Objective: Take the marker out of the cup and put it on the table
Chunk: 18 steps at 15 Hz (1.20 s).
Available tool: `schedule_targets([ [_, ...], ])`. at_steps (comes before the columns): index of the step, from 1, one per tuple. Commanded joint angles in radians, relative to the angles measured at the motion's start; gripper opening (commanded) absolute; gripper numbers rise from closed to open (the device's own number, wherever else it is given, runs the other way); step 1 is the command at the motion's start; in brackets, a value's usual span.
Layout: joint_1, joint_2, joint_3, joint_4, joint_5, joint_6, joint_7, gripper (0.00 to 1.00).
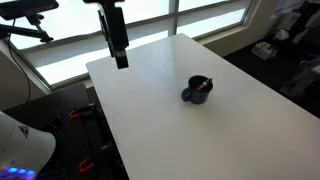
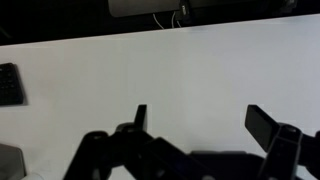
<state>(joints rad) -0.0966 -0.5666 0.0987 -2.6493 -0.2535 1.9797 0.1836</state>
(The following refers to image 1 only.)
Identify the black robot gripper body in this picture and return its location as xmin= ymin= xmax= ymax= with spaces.
xmin=83 ymin=0 xmax=129 ymax=69

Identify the red Expo marker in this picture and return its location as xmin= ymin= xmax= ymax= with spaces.
xmin=196 ymin=78 xmax=212 ymax=91

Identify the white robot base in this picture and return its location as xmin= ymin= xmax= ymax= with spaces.
xmin=0 ymin=112 xmax=56 ymax=180

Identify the orange black clamp far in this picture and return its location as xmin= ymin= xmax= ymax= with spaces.
xmin=69 ymin=106 xmax=96 ymax=120

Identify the orange black clamp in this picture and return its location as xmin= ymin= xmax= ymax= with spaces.
xmin=78 ymin=145 xmax=112 ymax=174
xmin=69 ymin=106 xmax=96 ymax=120

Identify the dark blue enamel mug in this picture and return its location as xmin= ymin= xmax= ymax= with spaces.
xmin=181 ymin=75 xmax=213 ymax=104

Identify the black perforated mounting board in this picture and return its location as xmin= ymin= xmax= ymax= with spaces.
xmin=36 ymin=109 xmax=129 ymax=180

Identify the orange black clamp near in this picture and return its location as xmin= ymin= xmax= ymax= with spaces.
xmin=78 ymin=145 xmax=112 ymax=174

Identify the white device on floor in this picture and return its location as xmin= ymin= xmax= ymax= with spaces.
xmin=251 ymin=42 xmax=277 ymax=60

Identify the black camera on mount arm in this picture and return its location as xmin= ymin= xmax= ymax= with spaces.
xmin=0 ymin=0 xmax=59 ymax=43

